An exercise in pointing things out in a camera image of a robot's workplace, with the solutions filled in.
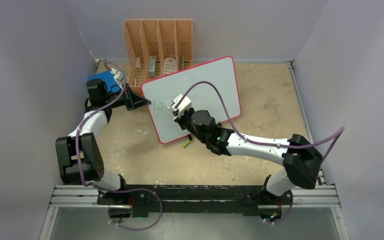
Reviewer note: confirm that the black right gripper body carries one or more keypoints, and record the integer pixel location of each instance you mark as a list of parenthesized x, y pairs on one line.
[(185, 121)]

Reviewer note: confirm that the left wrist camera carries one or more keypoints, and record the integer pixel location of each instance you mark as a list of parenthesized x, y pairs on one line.
[(117, 76)]

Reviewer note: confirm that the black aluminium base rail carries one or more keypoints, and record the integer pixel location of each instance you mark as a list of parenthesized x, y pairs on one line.
[(247, 200)]

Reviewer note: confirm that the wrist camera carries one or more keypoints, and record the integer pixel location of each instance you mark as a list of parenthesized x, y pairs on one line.
[(117, 76), (180, 104)]

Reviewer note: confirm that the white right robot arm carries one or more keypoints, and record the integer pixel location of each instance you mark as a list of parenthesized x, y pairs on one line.
[(301, 166)]

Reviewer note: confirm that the green marker cap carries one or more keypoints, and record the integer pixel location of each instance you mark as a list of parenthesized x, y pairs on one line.
[(186, 144)]

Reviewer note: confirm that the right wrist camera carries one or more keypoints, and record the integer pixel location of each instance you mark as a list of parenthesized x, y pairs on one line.
[(180, 104)]

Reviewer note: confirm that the orange plastic file organizer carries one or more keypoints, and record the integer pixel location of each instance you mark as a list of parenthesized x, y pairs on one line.
[(149, 42)]

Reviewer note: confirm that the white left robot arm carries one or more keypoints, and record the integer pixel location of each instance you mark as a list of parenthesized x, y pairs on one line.
[(79, 159)]

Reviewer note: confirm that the pink-framed whiteboard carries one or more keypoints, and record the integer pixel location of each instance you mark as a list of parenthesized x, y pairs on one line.
[(213, 85)]

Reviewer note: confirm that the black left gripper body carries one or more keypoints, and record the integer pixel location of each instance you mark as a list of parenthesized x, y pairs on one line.
[(120, 102)]

